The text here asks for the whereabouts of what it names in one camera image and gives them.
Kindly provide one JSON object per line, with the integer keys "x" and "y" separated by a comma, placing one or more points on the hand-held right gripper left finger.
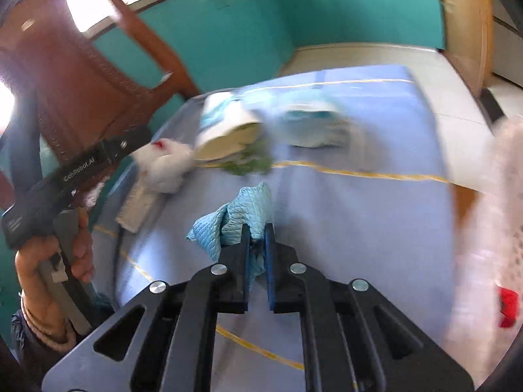
{"x": 241, "y": 261}

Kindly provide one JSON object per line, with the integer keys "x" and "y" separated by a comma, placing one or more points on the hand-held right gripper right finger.
{"x": 269, "y": 269}

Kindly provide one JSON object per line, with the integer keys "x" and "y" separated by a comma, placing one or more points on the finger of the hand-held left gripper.
{"x": 126, "y": 143}

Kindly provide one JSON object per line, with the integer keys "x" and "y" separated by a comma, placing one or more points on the blue quilted cloth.
{"x": 241, "y": 208}

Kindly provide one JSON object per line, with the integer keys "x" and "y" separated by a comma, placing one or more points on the light blue printed packet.
{"x": 137, "y": 208}

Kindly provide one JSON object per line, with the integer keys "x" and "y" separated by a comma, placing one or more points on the white paper cup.
{"x": 220, "y": 130}

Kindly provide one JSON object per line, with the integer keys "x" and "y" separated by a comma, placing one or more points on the green vegetable leaves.
{"x": 249, "y": 163}

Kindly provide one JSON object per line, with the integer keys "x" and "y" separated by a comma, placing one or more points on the white plastic mesh basket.
{"x": 502, "y": 232}

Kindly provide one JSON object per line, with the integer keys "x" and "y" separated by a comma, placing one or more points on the red snack wrapper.
{"x": 507, "y": 306}

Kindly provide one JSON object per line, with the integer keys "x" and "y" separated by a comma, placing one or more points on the person's left forearm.
{"x": 41, "y": 345}

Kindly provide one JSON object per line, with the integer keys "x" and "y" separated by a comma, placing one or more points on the person's left hand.
{"x": 34, "y": 273}

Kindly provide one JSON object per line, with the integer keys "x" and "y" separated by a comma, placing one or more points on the dark carved wooden chair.
{"x": 81, "y": 90}

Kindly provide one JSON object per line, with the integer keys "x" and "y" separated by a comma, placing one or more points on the blue checked cloth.
{"x": 367, "y": 232}

